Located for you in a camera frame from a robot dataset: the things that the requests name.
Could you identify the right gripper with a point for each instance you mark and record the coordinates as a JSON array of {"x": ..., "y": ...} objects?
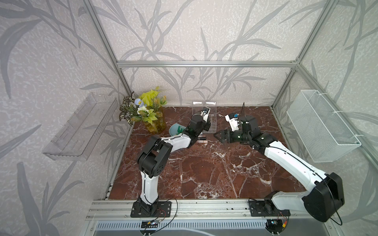
[{"x": 224, "y": 132}]

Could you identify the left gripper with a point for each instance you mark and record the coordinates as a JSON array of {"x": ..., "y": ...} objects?
[{"x": 207, "y": 125}]

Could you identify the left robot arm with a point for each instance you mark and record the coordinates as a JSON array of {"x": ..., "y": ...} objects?
[{"x": 155, "y": 155}]

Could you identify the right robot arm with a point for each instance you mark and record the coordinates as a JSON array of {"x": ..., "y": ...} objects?
[{"x": 323, "y": 195}]

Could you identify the clear acrylic lipstick organizer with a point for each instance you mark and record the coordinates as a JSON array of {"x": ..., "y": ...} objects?
[{"x": 197, "y": 107}]

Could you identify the teal dustpan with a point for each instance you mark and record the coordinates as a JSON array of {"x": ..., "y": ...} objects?
[{"x": 173, "y": 130}]

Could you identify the artificial plant in vase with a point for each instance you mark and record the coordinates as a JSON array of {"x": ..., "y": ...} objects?
[{"x": 146, "y": 109}]

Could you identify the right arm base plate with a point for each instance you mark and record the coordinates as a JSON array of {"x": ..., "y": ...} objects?
[{"x": 263, "y": 208}]

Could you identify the white wire mesh basket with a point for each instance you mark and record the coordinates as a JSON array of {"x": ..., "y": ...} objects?
[{"x": 323, "y": 132}]

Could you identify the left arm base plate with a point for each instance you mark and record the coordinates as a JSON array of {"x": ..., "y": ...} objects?
[{"x": 141, "y": 209}]

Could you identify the aluminium front rail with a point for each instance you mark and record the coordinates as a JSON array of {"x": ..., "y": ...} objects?
[{"x": 181, "y": 209}]

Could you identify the clear plastic wall shelf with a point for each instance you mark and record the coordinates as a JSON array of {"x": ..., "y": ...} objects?
[{"x": 78, "y": 137}]

